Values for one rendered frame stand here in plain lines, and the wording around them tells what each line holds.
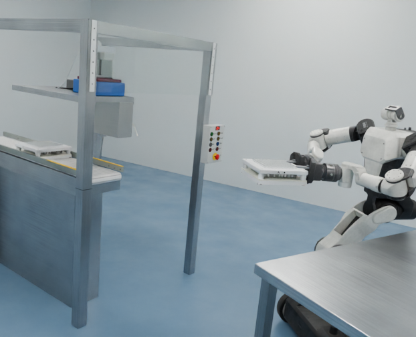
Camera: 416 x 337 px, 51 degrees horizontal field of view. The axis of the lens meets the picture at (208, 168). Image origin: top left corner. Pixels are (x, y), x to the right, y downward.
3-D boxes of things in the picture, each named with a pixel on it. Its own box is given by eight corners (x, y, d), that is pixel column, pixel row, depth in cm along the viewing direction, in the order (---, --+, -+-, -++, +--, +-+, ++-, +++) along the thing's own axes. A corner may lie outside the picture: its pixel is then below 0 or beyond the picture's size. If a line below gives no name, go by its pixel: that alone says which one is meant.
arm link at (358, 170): (336, 178, 216) (358, 186, 205) (339, 161, 214) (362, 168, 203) (344, 178, 220) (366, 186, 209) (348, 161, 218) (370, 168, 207)
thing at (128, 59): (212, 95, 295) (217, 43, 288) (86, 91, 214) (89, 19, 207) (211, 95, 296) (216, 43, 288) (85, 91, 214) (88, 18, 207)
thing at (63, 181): (120, 189, 260) (120, 172, 258) (79, 197, 237) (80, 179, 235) (5, 150, 335) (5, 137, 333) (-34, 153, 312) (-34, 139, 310)
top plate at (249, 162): (259, 174, 198) (259, 169, 198) (241, 162, 221) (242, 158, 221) (307, 175, 205) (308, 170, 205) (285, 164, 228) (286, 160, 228)
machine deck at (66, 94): (133, 103, 249) (134, 97, 248) (77, 103, 219) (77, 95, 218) (67, 93, 285) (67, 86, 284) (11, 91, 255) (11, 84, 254)
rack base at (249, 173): (258, 184, 200) (259, 179, 199) (240, 172, 223) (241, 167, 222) (306, 185, 206) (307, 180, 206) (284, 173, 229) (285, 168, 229)
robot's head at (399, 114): (396, 116, 228) (392, 103, 225) (408, 118, 219) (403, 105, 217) (387, 122, 227) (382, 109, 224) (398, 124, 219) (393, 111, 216)
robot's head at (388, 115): (389, 124, 231) (392, 107, 230) (402, 126, 222) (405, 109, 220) (378, 123, 230) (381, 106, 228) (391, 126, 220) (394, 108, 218)
